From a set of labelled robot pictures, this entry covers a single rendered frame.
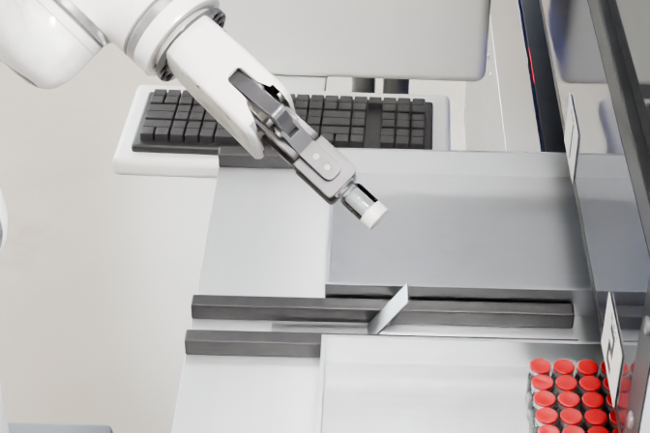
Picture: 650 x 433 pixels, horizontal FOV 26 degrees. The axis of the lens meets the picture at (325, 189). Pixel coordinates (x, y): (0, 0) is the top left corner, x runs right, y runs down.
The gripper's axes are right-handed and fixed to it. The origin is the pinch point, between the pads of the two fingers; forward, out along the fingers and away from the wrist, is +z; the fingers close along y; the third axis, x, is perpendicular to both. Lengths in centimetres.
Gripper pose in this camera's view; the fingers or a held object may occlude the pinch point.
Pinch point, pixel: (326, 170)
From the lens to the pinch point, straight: 111.6
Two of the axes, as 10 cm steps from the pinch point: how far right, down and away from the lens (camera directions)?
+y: -0.4, -2.0, -9.8
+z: 7.2, 6.7, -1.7
